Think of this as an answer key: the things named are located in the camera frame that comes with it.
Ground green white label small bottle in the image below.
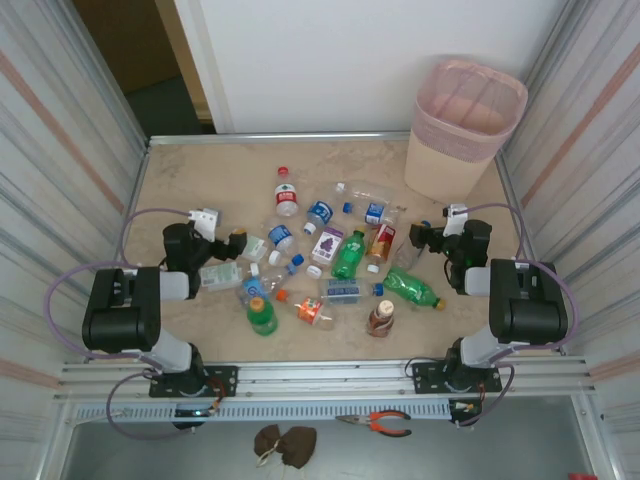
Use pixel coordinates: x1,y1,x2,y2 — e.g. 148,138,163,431
242,235,282,266

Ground small clear bottle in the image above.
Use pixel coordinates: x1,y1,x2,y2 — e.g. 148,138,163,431
394,234,426,271

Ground pale green label clear bottle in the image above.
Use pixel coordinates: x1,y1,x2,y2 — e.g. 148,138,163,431
198,262,262,294

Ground red yellow label bottle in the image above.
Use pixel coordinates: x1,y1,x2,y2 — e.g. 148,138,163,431
364,223,399,276

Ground clear bottle blue letter label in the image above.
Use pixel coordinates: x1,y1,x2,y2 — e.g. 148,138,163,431
235,269,296,307

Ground blue white label clear bottle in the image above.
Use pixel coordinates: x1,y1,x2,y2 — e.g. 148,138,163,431
341,200,407,226

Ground red label water bottle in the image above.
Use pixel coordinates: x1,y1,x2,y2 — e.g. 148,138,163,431
273,166,300,218

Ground green soda bottle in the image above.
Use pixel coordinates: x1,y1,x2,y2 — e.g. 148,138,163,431
330,227,371,281

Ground green drink bottle orange cap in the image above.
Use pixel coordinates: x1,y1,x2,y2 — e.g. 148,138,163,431
246,296,280,337

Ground blue label bottle white cap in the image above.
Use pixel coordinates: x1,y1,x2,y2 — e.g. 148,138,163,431
302,199,335,236

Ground purple grape label bottle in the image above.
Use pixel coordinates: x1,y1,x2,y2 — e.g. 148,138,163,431
305,225,345,280

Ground brown tea bottle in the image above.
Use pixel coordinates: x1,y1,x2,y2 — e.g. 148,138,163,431
365,298,397,339

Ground long blue label water bottle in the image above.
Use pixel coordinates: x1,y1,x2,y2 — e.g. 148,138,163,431
319,277,386,306

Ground orange label bottle orange cap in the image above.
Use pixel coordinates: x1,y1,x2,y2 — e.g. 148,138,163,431
275,288,337,332

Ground beige plastic waste bin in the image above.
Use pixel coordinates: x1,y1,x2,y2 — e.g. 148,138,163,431
403,59,530,201

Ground pink bin liner bag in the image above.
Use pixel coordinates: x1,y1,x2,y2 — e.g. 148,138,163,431
410,58,530,162

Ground crushed green bottle yellow cap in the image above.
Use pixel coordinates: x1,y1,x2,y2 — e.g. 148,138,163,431
383,266,447,314

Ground large clear unlabelled bottle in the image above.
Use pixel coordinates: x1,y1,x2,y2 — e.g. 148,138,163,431
333,178,401,211

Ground tan wooden door jamb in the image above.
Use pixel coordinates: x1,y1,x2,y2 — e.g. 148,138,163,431
153,0,217,122

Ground brown cloth pouch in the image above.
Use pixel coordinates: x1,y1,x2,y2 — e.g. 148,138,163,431
253,424,284,459
277,425,319,470

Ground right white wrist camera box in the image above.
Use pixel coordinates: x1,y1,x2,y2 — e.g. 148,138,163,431
442,203,469,237

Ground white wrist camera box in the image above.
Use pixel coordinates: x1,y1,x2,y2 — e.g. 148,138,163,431
188,207,221,236
442,203,469,237

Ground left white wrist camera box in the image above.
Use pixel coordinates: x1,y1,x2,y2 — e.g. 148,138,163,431
188,207,221,236

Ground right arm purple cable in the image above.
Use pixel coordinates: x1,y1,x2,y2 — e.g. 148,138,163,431
464,202,581,429

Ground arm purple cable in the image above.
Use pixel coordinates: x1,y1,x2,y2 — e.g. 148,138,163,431
46,207,199,441
464,202,581,429

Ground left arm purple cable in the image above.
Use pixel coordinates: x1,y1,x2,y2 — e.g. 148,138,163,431
46,207,199,441

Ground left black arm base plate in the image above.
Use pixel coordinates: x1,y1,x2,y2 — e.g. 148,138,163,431
148,365,239,399

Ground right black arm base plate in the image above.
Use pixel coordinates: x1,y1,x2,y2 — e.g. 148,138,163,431
410,360,503,395

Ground left base wire bundle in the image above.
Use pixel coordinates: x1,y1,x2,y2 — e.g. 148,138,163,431
202,377,226,416

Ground base wire bundle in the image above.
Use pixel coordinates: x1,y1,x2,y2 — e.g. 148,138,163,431
202,377,226,416
449,384,489,429

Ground aluminium mounting rail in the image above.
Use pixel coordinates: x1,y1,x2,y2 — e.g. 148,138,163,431
52,355,599,401

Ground right base wire bundle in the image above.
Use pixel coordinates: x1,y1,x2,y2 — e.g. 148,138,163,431
449,384,489,429

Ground grey slotted cable duct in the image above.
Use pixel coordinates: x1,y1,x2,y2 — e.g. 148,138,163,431
72,402,454,424

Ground orange handled pliers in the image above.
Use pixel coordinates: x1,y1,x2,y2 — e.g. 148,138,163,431
334,409,414,438

